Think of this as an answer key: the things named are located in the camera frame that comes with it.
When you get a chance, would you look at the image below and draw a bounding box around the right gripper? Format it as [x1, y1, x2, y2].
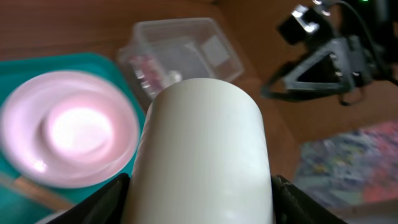
[261, 35, 387, 101]

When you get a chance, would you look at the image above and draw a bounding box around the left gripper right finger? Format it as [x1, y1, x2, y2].
[271, 175, 347, 224]

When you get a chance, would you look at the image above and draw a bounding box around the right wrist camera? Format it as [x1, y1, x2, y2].
[277, 4, 333, 45]

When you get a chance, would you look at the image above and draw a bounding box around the white cup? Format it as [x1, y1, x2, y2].
[121, 78, 274, 224]

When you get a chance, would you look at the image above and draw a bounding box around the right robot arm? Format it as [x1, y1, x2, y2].
[261, 1, 397, 106]

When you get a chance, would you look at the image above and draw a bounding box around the right wooden chopstick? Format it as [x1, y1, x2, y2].
[1, 172, 75, 211]

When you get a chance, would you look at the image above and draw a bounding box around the small white bowl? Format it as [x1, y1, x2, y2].
[1, 70, 140, 189]

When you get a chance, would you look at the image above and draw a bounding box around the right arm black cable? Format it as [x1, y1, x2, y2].
[312, 0, 374, 41]

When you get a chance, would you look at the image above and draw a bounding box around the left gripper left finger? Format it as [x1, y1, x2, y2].
[49, 173, 131, 224]

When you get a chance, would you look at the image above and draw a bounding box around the clear plastic bin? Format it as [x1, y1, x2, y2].
[118, 17, 244, 110]

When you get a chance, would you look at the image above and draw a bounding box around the red snack wrapper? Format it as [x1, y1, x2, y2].
[129, 55, 164, 98]

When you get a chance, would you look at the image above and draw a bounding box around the white tissue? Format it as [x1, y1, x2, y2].
[168, 70, 183, 85]

